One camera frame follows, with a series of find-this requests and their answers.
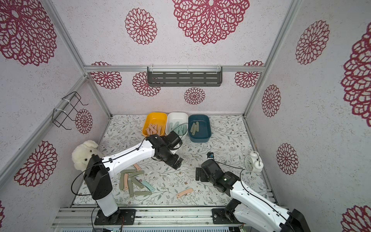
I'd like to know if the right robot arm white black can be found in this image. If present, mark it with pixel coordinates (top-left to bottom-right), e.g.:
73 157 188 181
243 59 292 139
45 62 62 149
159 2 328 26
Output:
201 159 310 232

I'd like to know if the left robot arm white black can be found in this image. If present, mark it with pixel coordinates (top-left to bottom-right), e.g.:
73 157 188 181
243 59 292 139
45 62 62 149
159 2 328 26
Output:
84 131 183 218

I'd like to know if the yellow plastic storage box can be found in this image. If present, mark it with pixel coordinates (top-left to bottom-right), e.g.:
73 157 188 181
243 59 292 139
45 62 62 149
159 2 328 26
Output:
142 112 167 136

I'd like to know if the white plastic storage box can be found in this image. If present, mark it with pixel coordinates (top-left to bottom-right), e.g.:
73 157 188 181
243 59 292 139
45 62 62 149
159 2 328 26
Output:
165 112 188 139

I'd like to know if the dark teal storage box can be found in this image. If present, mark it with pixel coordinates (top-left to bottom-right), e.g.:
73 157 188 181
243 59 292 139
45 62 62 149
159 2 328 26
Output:
188 114 212 143

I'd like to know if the floral patterned table mat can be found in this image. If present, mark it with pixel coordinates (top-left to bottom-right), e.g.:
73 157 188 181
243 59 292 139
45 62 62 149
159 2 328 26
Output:
112 116 273 206

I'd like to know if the white twin-bell alarm clock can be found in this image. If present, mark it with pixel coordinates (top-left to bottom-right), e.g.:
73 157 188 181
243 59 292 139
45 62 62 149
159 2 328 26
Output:
245 151 264 174

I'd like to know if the white plush teddy bear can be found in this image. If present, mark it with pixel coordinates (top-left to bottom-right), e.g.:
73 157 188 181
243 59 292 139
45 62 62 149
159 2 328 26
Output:
71 140 104 171

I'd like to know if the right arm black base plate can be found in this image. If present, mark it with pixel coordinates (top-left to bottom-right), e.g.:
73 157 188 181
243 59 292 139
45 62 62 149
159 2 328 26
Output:
212 208 241 225

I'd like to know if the grey wall shelf rack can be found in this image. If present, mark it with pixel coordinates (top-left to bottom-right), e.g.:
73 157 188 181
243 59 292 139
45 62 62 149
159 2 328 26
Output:
147 66 223 87

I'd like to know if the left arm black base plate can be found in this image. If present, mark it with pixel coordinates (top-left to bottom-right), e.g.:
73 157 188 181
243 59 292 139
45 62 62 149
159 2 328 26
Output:
93 208 136 226

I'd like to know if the black wire wall rack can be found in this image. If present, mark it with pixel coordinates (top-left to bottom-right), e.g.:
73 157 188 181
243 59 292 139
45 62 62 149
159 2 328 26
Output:
51 91 88 131

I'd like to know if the aluminium front rail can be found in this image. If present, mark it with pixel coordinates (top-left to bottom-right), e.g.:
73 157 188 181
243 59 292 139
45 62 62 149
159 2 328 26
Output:
50 206 223 231

